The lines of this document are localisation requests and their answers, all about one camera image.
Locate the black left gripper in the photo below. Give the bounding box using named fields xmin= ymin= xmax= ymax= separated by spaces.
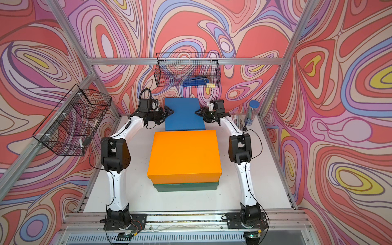
xmin=147 ymin=105 xmax=174 ymax=125

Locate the blue shoebox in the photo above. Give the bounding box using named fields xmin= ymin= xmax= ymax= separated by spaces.
xmin=164 ymin=98 xmax=206 ymax=131

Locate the orange shoebox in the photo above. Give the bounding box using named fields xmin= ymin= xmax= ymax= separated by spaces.
xmin=147 ymin=130 xmax=222 ymax=185

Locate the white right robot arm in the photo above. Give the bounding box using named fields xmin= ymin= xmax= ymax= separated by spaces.
xmin=195 ymin=100 xmax=263 ymax=228

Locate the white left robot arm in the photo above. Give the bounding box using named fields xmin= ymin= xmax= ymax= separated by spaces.
xmin=101 ymin=88 xmax=174 ymax=231

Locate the small white stapler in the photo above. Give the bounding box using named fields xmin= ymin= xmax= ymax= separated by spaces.
xmin=233 ymin=115 xmax=238 ymax=127

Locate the blue stapler in basket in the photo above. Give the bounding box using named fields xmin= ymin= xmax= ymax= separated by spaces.
xmin=182 ymin=76 xmax=209 ymax=87

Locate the beige black stapler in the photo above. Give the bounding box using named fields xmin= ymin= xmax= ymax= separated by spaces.
xmin=239 ymin=118 xmax=247 ymax=131

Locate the clear pencil tube blue cap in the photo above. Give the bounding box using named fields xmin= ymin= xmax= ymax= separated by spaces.
xmin=245 ymin=100 xmax=260 ymax=126

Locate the green shoebox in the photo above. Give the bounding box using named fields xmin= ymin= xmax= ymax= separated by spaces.
xmin=153 ymin=182 xmax=219 ymax=192

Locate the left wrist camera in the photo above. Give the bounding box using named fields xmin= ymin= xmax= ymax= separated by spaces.
xmin=138 ymin=99 xmax=159 ymax=113

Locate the black wire basket back wall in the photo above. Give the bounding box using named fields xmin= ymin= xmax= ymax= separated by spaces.
xmin=154 ymin=52 xmax=221 ymax=88

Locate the black wire basket wall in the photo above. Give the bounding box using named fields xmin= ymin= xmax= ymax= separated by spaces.
xmin=32 ymin=85 xmax=112 ymax=156
xmin=154 ymin=52 xmax=221 ymax=88

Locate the black wire basket left wall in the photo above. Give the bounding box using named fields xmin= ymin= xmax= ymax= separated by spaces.
xmin=32 ymin=85 xmax=112 ymax=156

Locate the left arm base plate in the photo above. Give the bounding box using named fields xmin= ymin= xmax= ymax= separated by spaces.
xmin=100 ymin=213 xmax=147 ymax=231

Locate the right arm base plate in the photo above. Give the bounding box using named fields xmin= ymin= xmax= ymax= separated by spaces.
xmin=221 ymin=211 xmax=268 ymax=230

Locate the aluminium front rail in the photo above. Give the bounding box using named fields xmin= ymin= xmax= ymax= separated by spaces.
xmin=52 ymin=210 xmax=320 ymax=245

